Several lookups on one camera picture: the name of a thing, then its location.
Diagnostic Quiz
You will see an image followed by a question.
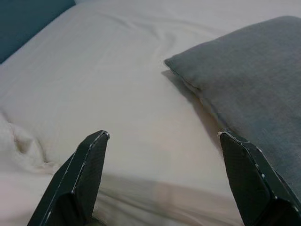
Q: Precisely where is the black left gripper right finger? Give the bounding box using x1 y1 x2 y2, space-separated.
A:
218 129 301 226

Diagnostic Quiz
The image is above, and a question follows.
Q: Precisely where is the white crumpled duvet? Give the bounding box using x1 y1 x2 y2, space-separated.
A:
0 112 62 175

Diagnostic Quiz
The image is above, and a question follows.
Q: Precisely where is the dark teal headboard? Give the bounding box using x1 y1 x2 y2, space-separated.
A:
0 0 76 64

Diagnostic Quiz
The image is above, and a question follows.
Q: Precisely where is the white bed sheet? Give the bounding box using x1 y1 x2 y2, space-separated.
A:
0 0 301 226

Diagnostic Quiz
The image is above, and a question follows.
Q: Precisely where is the grey square pillow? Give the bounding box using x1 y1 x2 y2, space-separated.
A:
164 15 301 196

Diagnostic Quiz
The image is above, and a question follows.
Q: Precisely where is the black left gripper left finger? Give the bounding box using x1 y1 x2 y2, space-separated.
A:
27 129 110 226

